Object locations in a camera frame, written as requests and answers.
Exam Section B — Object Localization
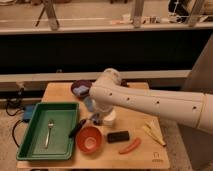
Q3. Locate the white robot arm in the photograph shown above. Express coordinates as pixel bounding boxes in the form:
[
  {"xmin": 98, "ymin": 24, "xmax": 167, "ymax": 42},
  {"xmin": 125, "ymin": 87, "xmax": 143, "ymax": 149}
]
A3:
[{"xmin": 89, "ymin": 68, "xmax": 213, "ymax": 134}]

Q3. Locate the green plastic tray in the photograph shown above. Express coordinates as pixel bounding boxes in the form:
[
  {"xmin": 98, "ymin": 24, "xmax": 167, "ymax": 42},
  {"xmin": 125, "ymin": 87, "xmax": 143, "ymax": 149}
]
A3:
[{"xmin": 16, "ymin": 102, "xmax": 79, "ymax": 161}]

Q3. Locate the purple bowl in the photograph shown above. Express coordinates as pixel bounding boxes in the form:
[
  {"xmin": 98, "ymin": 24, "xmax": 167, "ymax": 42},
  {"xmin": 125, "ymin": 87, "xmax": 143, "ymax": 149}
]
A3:
[{"xmin": 71, "ymin": 80, "xmax": 92, "ymax": 98}]

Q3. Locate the blue sponge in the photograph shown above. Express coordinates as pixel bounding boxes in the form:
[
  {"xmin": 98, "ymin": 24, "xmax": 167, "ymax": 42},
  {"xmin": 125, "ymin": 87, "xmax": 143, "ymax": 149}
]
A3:
[{"xmin": 73, "ymin": 85, "xmax": 89, "ymax": 96}]

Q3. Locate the white cup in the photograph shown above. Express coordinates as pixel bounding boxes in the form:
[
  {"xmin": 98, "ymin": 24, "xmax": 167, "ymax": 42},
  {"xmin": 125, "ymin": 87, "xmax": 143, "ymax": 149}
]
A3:
[{"xmin": 102, "ymin": 110, "xmax": 116, "ymax": 126}]

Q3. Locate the black rectangular block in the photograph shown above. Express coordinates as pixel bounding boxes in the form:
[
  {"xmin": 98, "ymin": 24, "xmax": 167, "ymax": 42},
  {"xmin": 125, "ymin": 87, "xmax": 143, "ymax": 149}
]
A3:
[{"xmin": 107, "ymin": 131, "xmax": 130, "ymax": 143}]

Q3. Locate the red bowl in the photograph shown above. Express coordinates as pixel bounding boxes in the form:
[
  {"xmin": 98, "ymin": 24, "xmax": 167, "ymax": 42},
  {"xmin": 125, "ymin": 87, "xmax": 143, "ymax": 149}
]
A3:
[{"xmin": 75, "ymin": 126, "xmax": 103, "ymax": 154}]

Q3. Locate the orange carrot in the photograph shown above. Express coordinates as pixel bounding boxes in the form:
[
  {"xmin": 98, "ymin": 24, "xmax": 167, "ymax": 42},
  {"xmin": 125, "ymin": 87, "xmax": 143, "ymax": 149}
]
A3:
[{"xmin": 118, "ymin": 137, "xmax": 141, "ymax": 154}]

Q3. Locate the silver metal spoon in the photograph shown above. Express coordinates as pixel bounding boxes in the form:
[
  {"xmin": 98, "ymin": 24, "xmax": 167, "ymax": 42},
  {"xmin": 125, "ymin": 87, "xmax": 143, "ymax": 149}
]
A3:
[{"xmin": 45, "ymin": 120, "xmax": 54, "ymax": 149}]

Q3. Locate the blue power box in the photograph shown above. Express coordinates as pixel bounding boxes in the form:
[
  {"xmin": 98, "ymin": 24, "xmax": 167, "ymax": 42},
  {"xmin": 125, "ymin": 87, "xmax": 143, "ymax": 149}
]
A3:
[{"xmin": 22, "ymin": 105, "xmax": 35, "ymax": 123}]

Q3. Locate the black handled tool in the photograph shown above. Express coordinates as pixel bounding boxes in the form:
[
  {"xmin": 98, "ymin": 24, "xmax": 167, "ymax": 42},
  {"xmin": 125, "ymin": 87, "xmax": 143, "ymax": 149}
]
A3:
[{"xmin": 69, "ymin": 119, "xmax": 87, "ymax": 138}]

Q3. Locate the black cable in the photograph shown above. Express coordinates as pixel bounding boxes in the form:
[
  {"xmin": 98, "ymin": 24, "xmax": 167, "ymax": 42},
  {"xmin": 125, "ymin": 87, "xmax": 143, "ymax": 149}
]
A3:
[{"xmin": 4, "ymin": 87, "xmax": 27, "ymax": 148}]

